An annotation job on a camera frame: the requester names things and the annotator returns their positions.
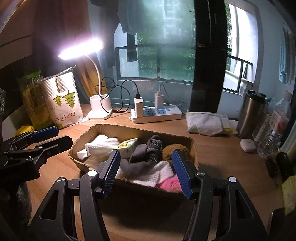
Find white cloth towel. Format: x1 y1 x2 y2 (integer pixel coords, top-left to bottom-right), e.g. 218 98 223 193
77 134 119 160

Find pink plush toy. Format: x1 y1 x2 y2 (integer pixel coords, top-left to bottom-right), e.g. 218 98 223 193
156 174 182 192

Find dark grey glove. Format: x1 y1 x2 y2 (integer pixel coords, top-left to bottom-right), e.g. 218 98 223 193
120 135 163 180

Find brown plush toy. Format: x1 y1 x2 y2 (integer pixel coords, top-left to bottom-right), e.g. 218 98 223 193
161 143 195 166

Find green snack bag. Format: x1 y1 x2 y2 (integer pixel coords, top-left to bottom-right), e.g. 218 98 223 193
17 71 54 131

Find yellow tissue pack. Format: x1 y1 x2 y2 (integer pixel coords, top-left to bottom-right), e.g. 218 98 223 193
281 176 296 216

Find paper cup bag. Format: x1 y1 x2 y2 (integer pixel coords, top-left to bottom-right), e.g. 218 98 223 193
38 67 83 129

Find cardboard box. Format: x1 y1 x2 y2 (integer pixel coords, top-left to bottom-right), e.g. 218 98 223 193
67 123 200 195

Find white earbuds case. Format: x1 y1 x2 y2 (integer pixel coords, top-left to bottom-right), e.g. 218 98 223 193
240 138 256 153

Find white desk lamp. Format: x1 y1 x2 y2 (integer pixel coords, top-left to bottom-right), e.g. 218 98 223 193
58 38 112 121

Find small printed tissue packet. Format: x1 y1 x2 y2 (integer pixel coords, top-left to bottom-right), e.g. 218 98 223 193
117 138 138 160

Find clear water bottle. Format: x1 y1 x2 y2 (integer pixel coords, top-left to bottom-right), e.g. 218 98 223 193
257 97 290 159

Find wet wipes pack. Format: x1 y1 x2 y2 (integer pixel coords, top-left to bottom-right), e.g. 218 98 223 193
185 112 238 136

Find steel travel mug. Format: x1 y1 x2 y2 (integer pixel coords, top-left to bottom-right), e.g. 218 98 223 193
236 90 266 138

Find white power strip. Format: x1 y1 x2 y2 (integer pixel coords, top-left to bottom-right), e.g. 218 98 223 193
129 105 182 124

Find hanging blue towel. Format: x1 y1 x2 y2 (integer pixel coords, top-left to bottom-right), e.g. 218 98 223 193
278 28 291 85

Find hanging dark clothes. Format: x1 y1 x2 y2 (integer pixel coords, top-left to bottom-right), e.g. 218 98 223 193
90 1 140 68

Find white charger with black cable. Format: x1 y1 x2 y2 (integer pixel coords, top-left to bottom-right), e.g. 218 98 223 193
94 76 145 118

